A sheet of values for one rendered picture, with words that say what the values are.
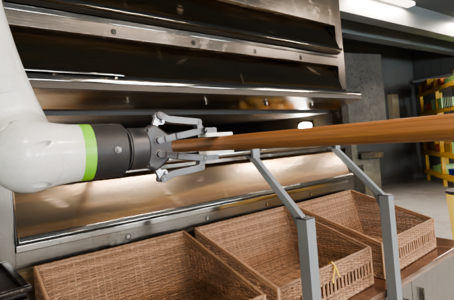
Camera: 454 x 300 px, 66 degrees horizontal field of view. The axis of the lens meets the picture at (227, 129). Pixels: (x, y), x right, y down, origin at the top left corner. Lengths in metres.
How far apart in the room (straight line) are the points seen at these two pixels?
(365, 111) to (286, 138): 5.43
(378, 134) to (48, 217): 1.10
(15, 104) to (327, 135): 0.50
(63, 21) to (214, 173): 0.86
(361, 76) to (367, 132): 5.56
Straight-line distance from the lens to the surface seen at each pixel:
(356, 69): 5.99
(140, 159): 0.62
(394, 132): 0.47
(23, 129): 0.57
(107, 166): 0.59
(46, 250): 1.36
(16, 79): 0.67
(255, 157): 1.24
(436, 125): 0.45
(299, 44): 2.06
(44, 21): 1.40
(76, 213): 1.35
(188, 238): 1.47
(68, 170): 0.58
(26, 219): 1.33
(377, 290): 1.62
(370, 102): 6.09
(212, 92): 1.44
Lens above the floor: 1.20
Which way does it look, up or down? 2 degrees up
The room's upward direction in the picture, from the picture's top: 4 degrees counter-clockwise
